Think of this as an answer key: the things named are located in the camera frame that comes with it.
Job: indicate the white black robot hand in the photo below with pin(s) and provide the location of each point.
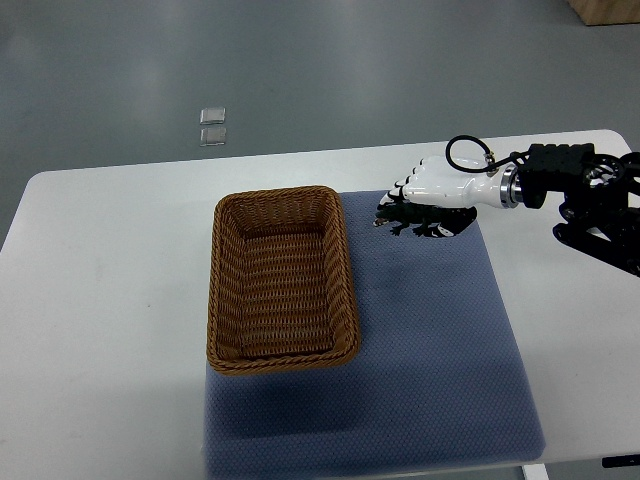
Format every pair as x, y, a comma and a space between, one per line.
436, 183

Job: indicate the dark toy crocodile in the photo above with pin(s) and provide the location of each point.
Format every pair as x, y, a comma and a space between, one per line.
426, 220

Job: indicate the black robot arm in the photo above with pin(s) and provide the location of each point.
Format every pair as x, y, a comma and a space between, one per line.
598, 217

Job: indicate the brown wicker basket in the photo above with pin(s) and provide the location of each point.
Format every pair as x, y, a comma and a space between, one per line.
281, 294

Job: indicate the blue quilted mat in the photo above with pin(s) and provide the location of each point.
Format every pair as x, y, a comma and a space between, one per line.
438, 381

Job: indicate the wooden box corner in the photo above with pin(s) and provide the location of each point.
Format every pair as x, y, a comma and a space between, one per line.
606, 12

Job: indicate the upper floor plate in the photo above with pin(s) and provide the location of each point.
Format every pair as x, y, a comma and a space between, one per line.
212, 115

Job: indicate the white table leg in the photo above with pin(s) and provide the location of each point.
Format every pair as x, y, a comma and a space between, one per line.
535, 472

